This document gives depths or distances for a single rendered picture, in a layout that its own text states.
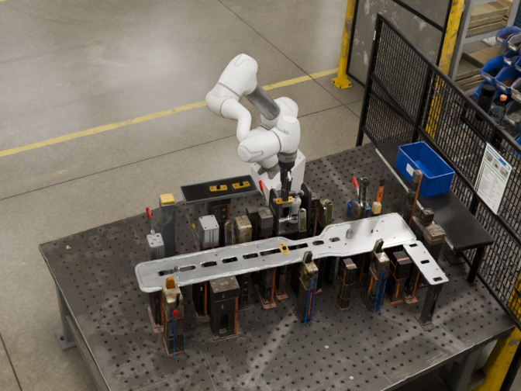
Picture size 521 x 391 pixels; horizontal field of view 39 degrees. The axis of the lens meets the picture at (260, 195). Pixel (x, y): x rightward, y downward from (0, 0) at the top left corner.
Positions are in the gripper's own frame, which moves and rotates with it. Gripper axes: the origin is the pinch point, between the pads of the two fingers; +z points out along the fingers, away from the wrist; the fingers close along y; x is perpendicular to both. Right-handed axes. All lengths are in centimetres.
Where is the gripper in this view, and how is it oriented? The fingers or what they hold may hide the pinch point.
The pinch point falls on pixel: (284, 193)
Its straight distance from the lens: 334.9
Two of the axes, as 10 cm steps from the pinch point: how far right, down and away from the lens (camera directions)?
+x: 9.7, -1.5, 2.1
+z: -0.2, 7.7, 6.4
